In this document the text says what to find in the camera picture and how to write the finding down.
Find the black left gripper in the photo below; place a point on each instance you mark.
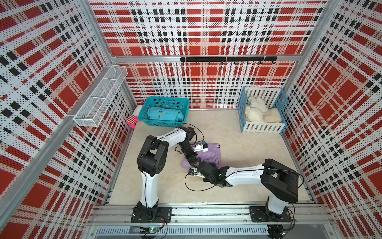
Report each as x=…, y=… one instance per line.
x=193, y=154

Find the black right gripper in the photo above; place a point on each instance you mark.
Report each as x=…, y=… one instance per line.
x=206, y=179

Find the purple long pants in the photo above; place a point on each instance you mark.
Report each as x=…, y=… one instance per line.
x=212, y=155

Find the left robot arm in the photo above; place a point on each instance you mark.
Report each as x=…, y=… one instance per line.
x=152, y=158

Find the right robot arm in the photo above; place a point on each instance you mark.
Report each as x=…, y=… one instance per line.
x=279, y=179

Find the teal plastic basket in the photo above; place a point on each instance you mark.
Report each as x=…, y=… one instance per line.
x=181, y=104

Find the folded teal garment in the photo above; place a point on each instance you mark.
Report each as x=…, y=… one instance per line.
x=157, y=113

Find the white fluffy plush toy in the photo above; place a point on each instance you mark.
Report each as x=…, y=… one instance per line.
x=255, y=109

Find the green circuit board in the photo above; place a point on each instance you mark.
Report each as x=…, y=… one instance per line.
x=150, y=230

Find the blue white slatted crate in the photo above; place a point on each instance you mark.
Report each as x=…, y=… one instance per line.
x=273, y=98

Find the cream fluffy cushion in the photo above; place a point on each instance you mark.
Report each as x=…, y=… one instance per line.
x=272, y=116

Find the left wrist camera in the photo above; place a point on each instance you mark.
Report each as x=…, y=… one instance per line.
x=202, y=146

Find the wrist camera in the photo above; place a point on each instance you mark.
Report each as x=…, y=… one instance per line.
x=193, y=172
x=202, y=146

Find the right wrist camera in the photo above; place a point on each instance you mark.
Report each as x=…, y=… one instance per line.
x=193, y=172

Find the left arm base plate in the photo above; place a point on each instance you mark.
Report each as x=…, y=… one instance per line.
x=156, y=215

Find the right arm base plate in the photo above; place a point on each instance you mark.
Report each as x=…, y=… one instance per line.
x=262, y=214

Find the white wire wall basket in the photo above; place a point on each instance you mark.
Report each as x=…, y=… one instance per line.
x=101, y=96

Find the black hook rail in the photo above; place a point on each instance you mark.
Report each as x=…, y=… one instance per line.
x=247, y=59

